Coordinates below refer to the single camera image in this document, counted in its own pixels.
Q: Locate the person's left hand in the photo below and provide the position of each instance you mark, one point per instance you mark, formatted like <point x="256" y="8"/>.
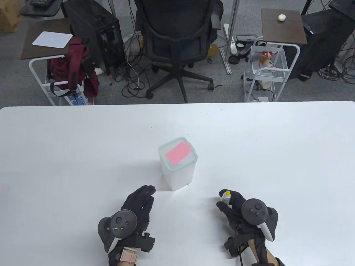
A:
<point x="138" y="205"/>

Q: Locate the person's right hand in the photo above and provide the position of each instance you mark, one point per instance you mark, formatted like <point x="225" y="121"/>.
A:
<point x="233" y="213"/>

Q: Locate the yellow liquid glue bottle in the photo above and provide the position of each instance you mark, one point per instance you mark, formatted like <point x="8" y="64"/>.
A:
<point x="226" y="197"/>

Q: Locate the clear plastic container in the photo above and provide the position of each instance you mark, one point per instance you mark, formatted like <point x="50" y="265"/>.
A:
<point x="180" y="171"/>

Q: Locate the pink card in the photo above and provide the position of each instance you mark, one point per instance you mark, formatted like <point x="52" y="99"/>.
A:
<point x="179" y="153"/>

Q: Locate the person's left forearm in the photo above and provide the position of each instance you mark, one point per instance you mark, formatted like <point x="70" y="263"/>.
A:
<point x="126" y="263"/>

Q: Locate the black and white controller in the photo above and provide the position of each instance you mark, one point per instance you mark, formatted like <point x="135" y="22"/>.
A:
<point x="119" y="224"/>
<point x="258" y="216"/>

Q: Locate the pink wristwatch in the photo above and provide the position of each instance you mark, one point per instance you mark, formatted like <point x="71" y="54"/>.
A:
<point x="129" y="256"/>

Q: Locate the blue snack box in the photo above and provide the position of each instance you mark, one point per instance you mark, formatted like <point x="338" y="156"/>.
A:
<point x="76" y="99"/>

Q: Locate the white power adapter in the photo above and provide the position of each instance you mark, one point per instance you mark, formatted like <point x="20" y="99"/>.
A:
<point x="98" y="71"/>

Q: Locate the black round lid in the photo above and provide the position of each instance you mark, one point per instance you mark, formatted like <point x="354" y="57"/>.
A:
<point x="233" y="59"/>

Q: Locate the orange and white paper cup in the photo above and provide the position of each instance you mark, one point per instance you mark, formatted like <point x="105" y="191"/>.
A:
<point x="267" y="62"/>

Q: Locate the dark red backpack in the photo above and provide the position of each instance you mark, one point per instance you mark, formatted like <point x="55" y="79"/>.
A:
<point x="72" y="63"/>

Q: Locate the red and white packet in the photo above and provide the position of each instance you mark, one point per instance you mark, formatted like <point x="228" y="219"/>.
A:
<point x="269" y="53"/>

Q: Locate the black office chair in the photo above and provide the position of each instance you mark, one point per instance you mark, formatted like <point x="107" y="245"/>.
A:
<point x="174" y="30"/>

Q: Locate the black computer tower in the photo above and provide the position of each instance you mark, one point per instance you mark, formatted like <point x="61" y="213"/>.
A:
<point x="91" y="25"/>

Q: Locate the white rectangular pad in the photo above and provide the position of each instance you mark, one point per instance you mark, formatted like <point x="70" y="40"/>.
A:
<point x="52" y="39"/>

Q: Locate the brown top side table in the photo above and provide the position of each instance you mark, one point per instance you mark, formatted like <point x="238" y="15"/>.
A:
<point x="33" y="50"/>
<point x="283" y="30"/>

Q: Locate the large black case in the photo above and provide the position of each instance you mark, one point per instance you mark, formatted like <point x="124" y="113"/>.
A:
<point x="321" y="36"/>

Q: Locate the small white round object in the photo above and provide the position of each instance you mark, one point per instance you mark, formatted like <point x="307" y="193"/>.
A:
<point x="281" y="17"/>

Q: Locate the black keyboard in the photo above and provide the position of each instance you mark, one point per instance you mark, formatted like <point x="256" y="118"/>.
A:
<point x="40" y="2"/>

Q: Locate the brown cardboard box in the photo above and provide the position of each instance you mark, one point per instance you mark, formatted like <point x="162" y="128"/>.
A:
<point x="8" y="19"/>

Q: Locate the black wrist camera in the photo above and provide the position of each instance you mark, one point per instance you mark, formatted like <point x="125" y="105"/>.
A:
<point x="145" y="241"/>
<point x="235" y="245"/>

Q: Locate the silver aluminium post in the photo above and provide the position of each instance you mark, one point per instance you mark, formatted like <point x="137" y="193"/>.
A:
<point x="112" y="7"/>
<point x="233" y="16"/>

